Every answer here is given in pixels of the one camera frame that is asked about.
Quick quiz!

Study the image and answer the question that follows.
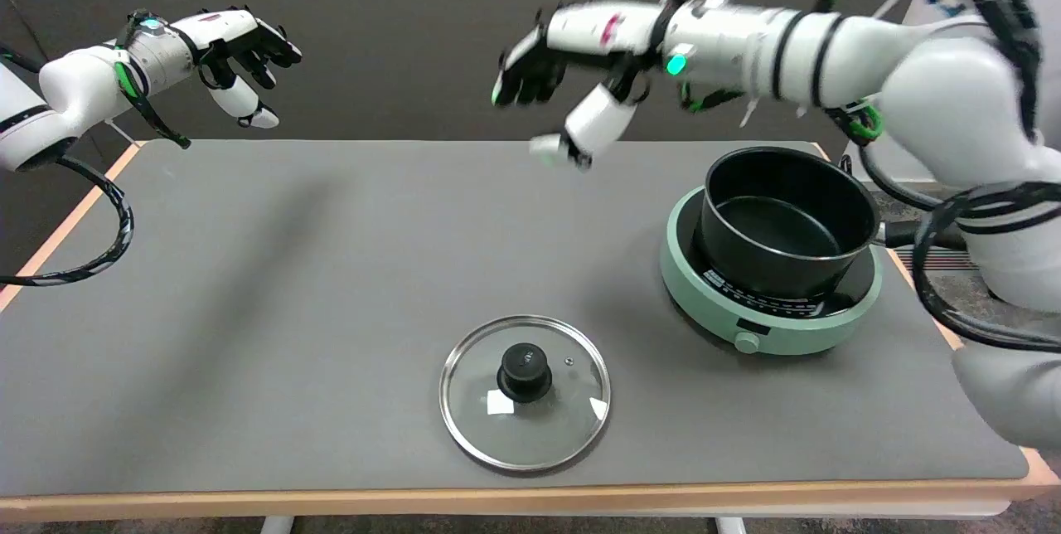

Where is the black braided cable loop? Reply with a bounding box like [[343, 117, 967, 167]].
[[0, 154, 135, 287]]

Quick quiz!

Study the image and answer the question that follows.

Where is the black and green strap cable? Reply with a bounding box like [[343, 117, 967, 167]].
[[114, 10, 192, 150]]

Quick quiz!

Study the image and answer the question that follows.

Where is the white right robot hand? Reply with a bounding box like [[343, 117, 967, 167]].
[[492, 0, 682, 170]]

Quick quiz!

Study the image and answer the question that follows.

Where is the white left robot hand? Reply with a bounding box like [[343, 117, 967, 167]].
[[192, 7, 303, 130]]

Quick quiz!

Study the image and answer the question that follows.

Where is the black cable bundle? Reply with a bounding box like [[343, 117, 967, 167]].
[[858, 144, 1061, 352]]

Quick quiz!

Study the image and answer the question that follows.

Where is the green round induction cooker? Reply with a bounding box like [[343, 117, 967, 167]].
[[660, 186, 884, 356]]

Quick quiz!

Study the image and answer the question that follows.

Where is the black cable with green clips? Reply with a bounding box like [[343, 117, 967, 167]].
[[815, 0, 1043, 145]]

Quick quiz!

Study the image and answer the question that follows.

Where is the glass lid with black knob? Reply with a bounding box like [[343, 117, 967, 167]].
[[438, 315, 613, 473]]

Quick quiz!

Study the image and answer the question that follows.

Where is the grey table mat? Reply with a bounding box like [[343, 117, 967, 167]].
[[0, 140, 1030, 498]]

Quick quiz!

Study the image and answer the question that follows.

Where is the black pot with handle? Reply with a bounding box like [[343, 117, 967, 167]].
[[695, 146, 967, 301]]

